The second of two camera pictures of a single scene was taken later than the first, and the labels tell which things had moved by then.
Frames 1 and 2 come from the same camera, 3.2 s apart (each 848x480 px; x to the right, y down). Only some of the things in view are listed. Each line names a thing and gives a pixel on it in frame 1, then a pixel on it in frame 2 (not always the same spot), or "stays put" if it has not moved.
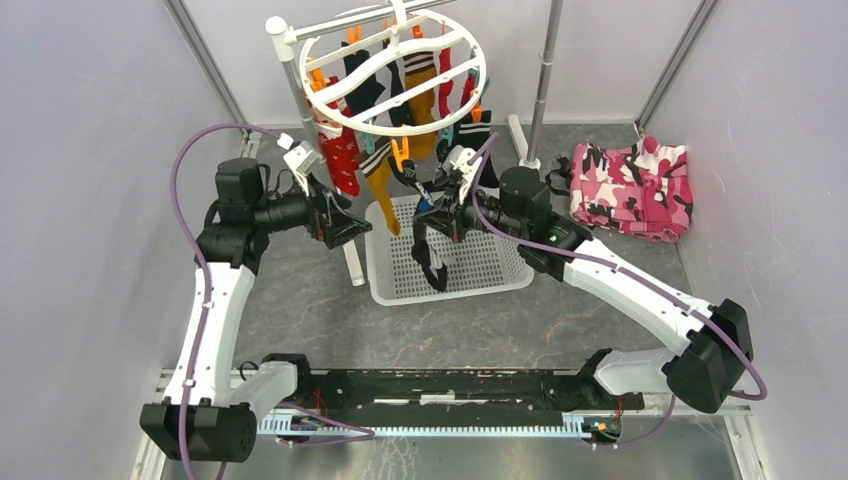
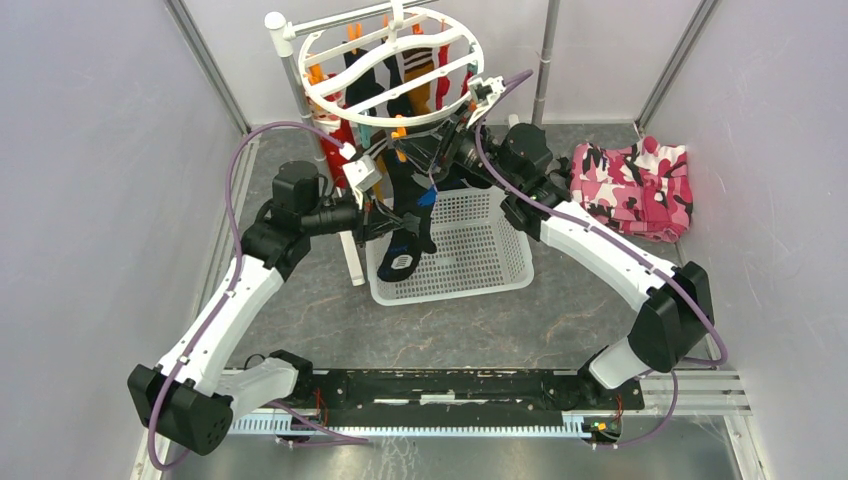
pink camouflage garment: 644,191 stays put
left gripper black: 338,225 → 375,219
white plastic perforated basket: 477,263 stays put
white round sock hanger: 393,75 stays put
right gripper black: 449,201 → 421,148
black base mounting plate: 451,395 stays put
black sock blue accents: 429,216 → 414,207
